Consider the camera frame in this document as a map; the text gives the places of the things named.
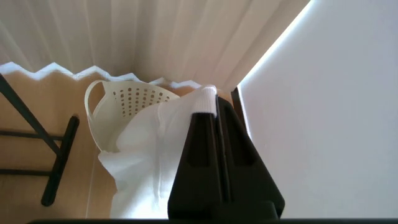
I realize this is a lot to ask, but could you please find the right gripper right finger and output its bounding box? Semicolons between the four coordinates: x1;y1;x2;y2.
216;95;285;219

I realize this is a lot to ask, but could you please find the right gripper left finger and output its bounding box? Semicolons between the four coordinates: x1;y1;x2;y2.
167;112;223;219

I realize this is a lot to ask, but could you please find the white garment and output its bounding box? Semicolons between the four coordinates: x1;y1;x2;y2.
98;84;218;219

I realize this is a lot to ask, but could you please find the white laundry basket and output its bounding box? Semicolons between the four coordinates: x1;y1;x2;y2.
84;80;181;153

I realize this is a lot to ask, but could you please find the black clothes rack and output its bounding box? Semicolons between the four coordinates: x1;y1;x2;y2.
0;74;80;207

